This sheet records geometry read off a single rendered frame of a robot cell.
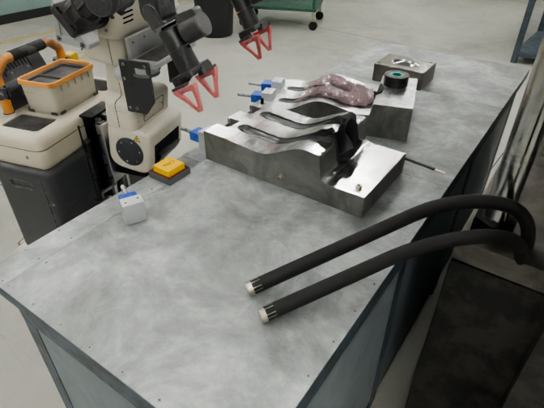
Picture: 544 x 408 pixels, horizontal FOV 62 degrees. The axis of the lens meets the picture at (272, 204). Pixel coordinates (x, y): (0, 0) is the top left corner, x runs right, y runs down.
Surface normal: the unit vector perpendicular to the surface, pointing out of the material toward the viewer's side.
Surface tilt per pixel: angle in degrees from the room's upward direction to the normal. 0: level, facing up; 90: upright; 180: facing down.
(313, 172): 90
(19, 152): 90
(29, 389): 0
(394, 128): 90
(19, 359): 0
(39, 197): 90
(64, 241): 0
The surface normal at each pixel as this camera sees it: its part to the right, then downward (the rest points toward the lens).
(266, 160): -0.57, 0.48
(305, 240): 0.00, -0.81
